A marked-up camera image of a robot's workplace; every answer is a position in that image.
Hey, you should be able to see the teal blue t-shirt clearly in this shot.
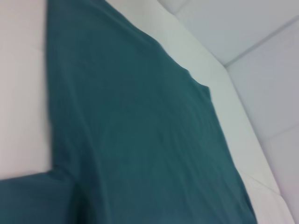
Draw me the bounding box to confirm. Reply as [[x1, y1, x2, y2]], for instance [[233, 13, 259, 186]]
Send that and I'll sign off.
[[0, 0, 257, 224]]

